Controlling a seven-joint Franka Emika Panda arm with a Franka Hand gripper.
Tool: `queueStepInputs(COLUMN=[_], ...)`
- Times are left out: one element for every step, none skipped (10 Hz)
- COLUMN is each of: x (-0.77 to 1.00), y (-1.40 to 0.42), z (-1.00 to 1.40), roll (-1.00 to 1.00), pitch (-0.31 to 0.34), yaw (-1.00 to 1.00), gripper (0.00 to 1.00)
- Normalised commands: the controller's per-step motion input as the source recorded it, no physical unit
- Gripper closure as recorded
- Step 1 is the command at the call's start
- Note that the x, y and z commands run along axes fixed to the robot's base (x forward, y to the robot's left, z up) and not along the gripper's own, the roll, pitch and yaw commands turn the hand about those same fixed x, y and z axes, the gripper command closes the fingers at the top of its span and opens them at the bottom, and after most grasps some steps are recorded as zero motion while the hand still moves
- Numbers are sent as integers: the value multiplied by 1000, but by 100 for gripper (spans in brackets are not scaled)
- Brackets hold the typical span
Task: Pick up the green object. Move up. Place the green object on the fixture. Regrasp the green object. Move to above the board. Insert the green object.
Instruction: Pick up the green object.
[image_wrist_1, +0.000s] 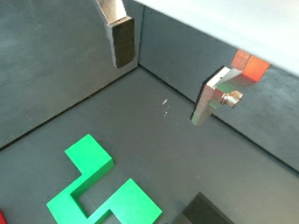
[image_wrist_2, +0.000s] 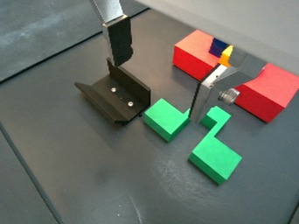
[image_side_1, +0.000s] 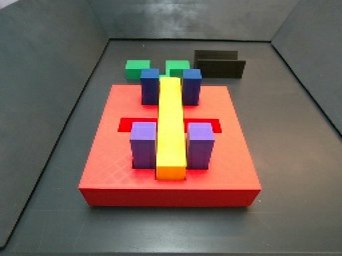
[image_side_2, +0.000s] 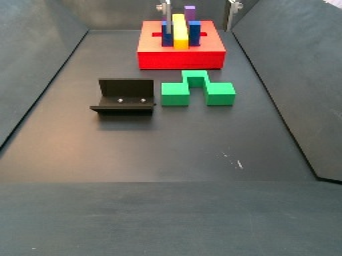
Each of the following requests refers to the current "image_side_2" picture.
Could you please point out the green stepped block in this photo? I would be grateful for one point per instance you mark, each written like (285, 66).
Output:
(219, 93)

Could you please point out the blue block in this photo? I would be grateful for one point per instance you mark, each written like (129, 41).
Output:
(193, 33)
(167, 39)

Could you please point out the red base board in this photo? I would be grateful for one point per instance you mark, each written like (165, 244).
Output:
(154, 57)

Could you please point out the purple block right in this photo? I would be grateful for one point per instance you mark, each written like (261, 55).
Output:
(189, 10)

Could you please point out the black angle fixture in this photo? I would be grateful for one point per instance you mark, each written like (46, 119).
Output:
(125, 95)

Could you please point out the yellow long block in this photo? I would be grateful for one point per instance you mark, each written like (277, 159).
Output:
(180, 32)

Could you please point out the blue block left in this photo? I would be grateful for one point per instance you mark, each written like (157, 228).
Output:
(167, 39)

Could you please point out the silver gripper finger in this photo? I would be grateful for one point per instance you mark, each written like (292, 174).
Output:
(235, 6)
(164, 8)

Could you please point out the blue block right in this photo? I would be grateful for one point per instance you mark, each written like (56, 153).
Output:
(193, 33)

